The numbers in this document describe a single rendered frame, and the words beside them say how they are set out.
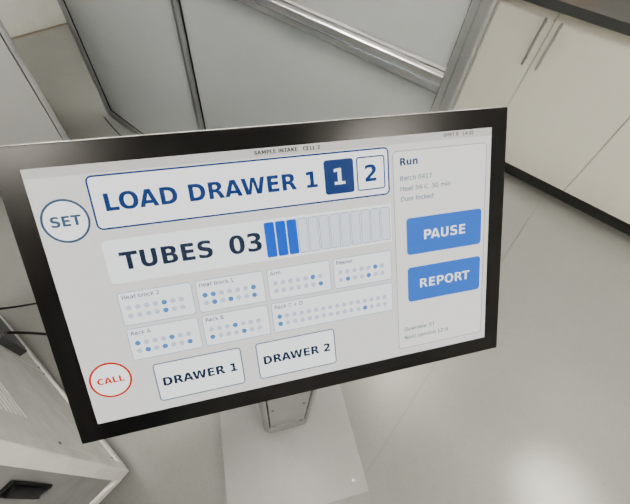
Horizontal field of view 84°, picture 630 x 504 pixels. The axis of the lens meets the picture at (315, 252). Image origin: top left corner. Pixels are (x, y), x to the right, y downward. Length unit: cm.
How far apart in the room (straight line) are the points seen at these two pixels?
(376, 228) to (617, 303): 193
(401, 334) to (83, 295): 35
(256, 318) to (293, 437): 101
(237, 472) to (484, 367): 104
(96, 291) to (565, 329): 187
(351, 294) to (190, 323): 18
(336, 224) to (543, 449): 144
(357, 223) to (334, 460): 109
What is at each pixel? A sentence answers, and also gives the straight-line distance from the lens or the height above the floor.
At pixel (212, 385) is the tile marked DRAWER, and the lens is 44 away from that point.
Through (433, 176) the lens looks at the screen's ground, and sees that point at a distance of 43.
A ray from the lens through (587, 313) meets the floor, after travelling 211.
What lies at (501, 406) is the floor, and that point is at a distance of 167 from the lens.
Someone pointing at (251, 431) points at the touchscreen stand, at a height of 4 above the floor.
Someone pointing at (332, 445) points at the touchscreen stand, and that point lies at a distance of 139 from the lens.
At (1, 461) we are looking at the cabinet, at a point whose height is 64.
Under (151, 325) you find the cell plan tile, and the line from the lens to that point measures 41.
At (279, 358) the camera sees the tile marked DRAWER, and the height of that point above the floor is 100.
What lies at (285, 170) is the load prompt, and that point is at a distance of 37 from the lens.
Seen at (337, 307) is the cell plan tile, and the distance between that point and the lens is 42.
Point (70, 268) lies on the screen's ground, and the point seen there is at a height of 111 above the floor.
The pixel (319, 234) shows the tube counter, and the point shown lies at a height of 111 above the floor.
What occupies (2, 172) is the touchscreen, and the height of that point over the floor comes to 118.
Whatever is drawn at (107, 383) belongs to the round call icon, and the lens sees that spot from 45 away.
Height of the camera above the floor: 141
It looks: 54 degrees down
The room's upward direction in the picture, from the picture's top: 7 degrees clockwise
